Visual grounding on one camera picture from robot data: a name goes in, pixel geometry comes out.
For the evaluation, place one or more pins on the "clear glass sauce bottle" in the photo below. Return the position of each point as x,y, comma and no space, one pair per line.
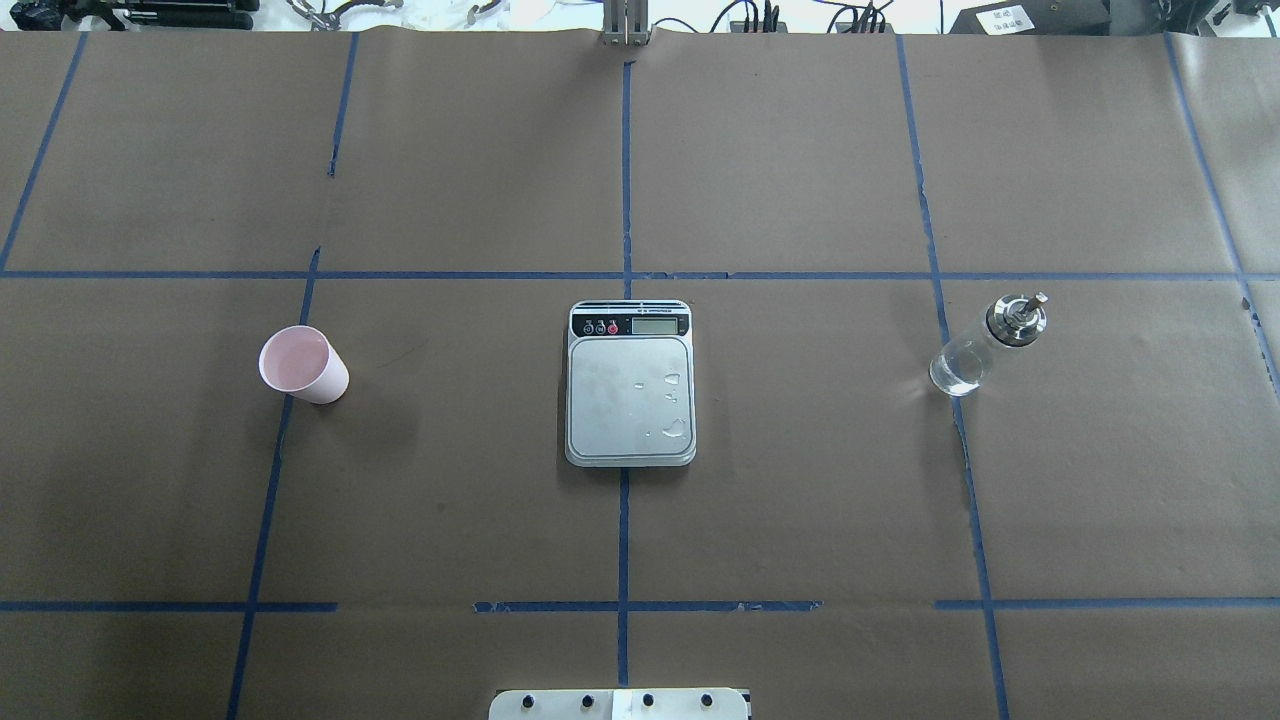
1009,324

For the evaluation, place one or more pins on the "silver digital kitchen scale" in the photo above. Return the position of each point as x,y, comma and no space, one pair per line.
629,396

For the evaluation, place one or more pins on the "black box white label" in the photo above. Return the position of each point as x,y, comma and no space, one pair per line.
1005,18

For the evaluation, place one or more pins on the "aluminium frame post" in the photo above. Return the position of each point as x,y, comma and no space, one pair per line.
626,23

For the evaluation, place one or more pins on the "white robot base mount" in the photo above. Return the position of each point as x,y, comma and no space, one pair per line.
623,703

